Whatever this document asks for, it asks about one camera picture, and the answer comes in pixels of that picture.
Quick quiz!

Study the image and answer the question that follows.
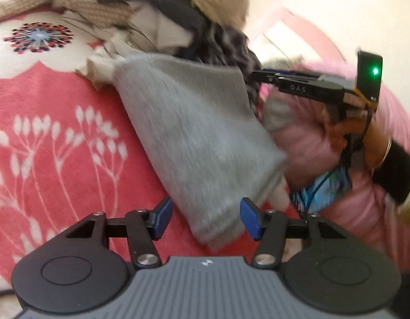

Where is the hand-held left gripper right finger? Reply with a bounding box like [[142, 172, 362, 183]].
[[240, 198, 347, 268]]

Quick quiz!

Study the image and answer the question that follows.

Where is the gold bangle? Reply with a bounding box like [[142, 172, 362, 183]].
[[374, 136, 393, 170]]

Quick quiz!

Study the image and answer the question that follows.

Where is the pink quilt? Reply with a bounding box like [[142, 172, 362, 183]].
[[258, 58, 410, 270]]

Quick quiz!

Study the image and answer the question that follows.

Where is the person's right hand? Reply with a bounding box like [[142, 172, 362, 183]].
[[322, 112, 379, 161]]

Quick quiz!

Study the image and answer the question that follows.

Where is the person's right forearm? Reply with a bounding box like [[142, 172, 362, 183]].
[[361, 126, 410, 207]]

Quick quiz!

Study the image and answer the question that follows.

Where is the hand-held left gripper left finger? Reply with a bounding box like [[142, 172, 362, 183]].
[[65, 198, 174, 268]]

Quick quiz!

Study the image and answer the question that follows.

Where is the dark plaid shirt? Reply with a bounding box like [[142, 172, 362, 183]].
[[198, 23, 263, 117]]

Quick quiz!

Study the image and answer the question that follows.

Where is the red floral blanket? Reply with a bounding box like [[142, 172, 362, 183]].
[[0, 0, 312, 306]]

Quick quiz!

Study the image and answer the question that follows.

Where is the dark grey garment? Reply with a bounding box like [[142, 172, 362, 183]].
[[155, 0, 209, 57]]

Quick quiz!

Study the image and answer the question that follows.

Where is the pink headboard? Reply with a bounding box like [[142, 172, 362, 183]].
[[245, 8, 358, 65]]

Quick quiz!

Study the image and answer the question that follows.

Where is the grey hoodie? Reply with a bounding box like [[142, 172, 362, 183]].
[[113, 55, 299, 251]]

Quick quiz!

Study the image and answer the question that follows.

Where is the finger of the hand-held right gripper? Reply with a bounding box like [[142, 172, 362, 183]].
[[251, 69, 320, 84]]

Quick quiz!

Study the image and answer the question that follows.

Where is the beige knit sweater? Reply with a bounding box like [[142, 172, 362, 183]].
[[0, 0, 134, 29]]

